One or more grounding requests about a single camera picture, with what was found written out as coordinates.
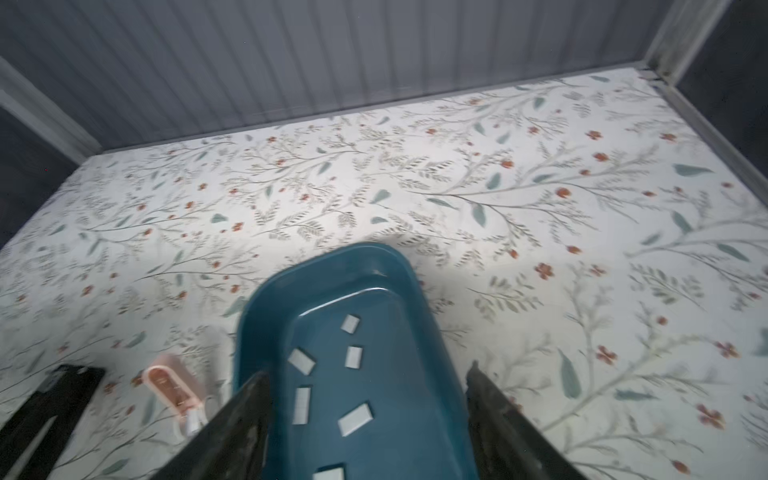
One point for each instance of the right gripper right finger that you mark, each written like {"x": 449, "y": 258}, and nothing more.
{"x": 505, "y": 444}

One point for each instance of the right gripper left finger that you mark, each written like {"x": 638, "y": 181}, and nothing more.
{"x": 234, "y": 444}

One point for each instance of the pink mini stapler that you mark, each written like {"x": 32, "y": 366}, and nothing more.
{"x": 179, "y": 390}

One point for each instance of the black stapler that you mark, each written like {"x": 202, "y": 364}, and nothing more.
{"x": 36, "y": 435}

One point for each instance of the staple strip five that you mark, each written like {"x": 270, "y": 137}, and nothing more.
{"x": 301, "y": 406}

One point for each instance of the staple strip three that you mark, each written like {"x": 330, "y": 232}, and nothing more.
{"x": 301, "y": 361}

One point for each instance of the staple strip six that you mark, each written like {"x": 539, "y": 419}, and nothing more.
{"x": 330, "y": 473}

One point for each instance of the staple strip four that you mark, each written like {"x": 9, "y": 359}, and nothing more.
{"x": 355, "y": 419}

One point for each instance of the teal plastic tray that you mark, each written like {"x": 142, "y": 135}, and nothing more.
{"x": 361, "y": 382}

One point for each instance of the staple strip two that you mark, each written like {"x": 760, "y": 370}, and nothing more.
{"x": 353, "y": 359}

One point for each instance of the staple strip one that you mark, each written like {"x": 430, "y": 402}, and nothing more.
{"x": 350, "y": 324}

